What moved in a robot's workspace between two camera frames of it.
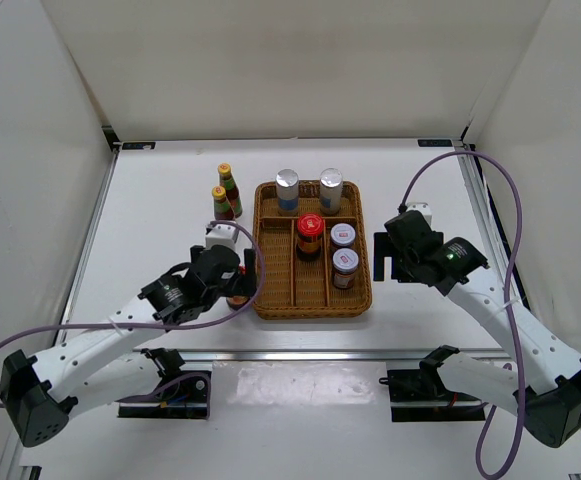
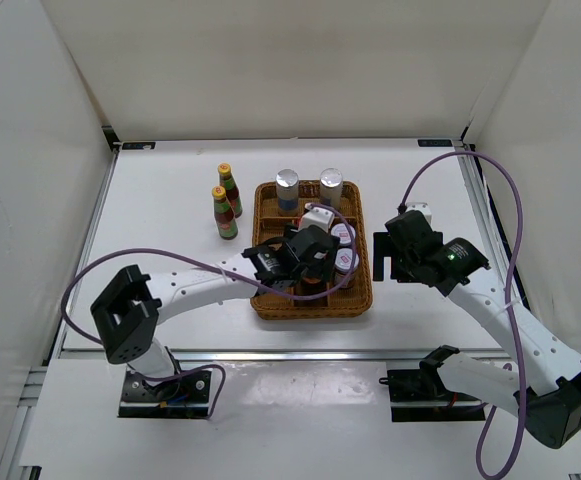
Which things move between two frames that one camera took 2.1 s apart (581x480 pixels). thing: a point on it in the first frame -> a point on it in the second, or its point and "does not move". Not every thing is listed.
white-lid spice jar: x=343 y=234 does not move
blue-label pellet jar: x=287 y=187 does not move
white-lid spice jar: x=344 y=265 does not move
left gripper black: x=243 y=284 -> x=323 y=265
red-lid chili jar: x=238 y=302 -> x=313 y=284
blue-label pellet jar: x=331 y=191 does not move
